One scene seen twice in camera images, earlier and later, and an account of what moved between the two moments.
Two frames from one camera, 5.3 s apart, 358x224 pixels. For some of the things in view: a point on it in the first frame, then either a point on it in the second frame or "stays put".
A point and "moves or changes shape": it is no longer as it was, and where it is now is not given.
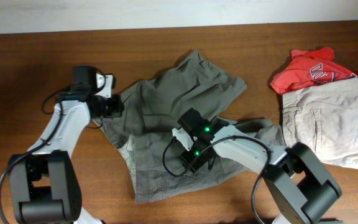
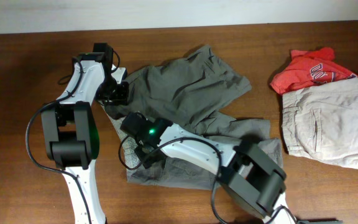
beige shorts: (338, 120) stays put
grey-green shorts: (151, 110) moves or changes shape
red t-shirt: (310, 68) stays put
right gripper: (188, 158) → (144, 156)
